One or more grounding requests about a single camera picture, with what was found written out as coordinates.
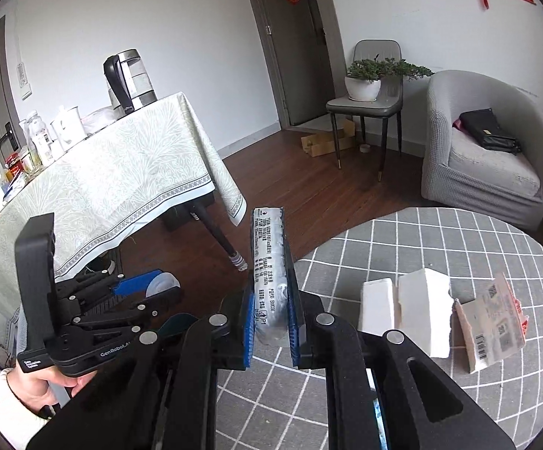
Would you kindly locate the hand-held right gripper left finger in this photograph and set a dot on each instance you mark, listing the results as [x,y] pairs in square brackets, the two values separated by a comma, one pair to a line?
[248,333]

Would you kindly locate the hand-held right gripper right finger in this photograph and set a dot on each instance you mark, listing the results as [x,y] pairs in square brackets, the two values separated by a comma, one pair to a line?
[293,333]

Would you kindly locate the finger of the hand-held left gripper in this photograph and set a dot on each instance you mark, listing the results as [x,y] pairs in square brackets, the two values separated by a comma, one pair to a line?
[131,311]
[133,283]

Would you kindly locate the white tape roll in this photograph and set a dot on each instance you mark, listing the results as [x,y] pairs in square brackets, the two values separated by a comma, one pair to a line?
[166,283]

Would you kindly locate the silver foil wrapper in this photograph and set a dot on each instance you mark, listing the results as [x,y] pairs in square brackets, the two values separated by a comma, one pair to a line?
[267,267]

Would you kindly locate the white torn cardboard box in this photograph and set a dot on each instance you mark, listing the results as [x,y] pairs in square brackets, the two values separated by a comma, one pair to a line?
[421,311]

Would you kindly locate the pink carton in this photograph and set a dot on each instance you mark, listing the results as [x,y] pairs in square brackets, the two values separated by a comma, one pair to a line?
[492,328]

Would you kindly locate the person's left hand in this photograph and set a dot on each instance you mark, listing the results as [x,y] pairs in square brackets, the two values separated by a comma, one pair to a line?
[32,389]

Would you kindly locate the black table leg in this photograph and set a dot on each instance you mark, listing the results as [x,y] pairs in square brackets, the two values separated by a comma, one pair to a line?
[222,239]

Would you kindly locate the pale green patterned tablecloth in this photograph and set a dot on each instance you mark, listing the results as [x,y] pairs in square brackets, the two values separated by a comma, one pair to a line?
[112,187]

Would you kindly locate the white lidded mug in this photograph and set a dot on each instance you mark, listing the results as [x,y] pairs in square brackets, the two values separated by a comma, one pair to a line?
[67,129]

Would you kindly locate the grey checked tablecloth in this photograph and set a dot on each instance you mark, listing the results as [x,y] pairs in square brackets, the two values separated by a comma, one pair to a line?
[440,243]

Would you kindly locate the glass electric kettle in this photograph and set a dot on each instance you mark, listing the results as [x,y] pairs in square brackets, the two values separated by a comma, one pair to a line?
[131,79]

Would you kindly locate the grey armchair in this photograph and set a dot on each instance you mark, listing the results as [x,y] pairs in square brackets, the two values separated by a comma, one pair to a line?
[449,150]

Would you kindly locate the potted plant in white pot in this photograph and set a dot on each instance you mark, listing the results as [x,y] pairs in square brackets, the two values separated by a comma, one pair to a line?
[363,88]

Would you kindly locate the black bag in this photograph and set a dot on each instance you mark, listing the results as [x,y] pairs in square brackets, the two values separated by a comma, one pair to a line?
[487,129]

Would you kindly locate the grey door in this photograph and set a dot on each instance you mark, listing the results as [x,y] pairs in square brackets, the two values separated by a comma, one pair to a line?
[295,42]

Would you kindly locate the grey dining chair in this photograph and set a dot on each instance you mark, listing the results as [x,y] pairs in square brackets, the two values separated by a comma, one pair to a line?
[377,51]

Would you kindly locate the white wall panel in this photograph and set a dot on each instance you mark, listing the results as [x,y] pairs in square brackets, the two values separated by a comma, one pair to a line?
[24,82]

